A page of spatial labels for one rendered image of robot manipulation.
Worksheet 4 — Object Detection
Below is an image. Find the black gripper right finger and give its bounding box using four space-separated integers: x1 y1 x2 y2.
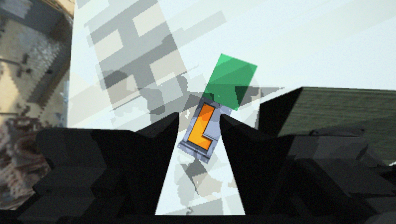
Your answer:
219 114 368 215

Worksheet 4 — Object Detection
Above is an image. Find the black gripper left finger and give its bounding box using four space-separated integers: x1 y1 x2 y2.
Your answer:
35 112 179 215

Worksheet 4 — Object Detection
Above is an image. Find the orange l-shaped part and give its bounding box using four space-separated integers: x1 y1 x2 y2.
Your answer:
188 104 215 150

